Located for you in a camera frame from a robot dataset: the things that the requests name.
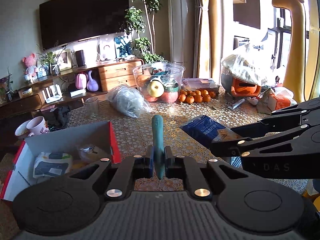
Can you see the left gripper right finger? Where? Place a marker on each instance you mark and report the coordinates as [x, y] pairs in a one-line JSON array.
[[189, 171]]

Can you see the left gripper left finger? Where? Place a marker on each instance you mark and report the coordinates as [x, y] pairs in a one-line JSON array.
[[124, 174]]

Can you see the teal toothbrush case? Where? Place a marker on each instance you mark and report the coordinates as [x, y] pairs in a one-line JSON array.
[[158, 145]]

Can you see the blue snack packet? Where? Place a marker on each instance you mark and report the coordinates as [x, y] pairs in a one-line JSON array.
[[206, 130]]

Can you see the white snack bag orange picture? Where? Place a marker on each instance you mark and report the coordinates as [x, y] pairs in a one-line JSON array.
[[90, 153]]

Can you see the white grey wipes pack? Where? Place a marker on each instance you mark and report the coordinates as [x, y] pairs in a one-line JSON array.
[[52, 164]]

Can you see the yellow plush toy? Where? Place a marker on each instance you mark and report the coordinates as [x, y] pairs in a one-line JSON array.
[[77, 164]]

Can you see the yellow giraffe figure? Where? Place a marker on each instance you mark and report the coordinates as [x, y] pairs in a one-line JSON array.
[[295, 68]]

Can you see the pile of oranges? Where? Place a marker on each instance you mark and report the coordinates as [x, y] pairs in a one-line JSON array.
[[196, 96]]

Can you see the red white cardboard box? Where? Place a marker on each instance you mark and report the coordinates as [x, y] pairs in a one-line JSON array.
[[67, 140]]

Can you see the orange grey appliance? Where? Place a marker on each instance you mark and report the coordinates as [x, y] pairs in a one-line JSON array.
[[238, 88]]

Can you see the clear plastic bag grey contents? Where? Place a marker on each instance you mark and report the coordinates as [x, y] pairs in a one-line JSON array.
[[128, 101]]

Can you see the clear glass cup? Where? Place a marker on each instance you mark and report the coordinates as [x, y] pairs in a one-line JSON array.
[[92, 107]]

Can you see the clear fruit bowl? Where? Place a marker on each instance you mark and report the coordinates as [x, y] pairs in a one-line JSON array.
[[160, 81]]

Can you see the black cloth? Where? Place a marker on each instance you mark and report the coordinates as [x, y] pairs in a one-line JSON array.
[[57, 118]]

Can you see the purple vase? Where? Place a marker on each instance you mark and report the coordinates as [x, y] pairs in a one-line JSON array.
[[92, 85]]

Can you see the pink love mug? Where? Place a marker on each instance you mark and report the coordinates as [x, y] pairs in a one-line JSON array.
[[37, 126]]

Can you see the wooden tv cabinet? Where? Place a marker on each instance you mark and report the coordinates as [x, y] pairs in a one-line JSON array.
[[108, 75]]

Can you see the pink case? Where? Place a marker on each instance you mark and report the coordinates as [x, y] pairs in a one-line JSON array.
[[81, 81]]

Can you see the white red-rimmed dotted bowl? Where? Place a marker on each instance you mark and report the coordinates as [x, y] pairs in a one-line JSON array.
[[22, 131]]

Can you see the white router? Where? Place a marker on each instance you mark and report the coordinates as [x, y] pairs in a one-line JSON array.
[[52, 93]]

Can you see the green leafy tree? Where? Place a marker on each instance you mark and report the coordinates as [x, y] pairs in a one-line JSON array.
[[140, 24]]

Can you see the pink plush bear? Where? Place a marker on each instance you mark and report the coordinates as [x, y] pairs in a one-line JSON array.
[[30, 72]]

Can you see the black television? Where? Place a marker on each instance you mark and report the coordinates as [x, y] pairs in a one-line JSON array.
[[66, 21]]

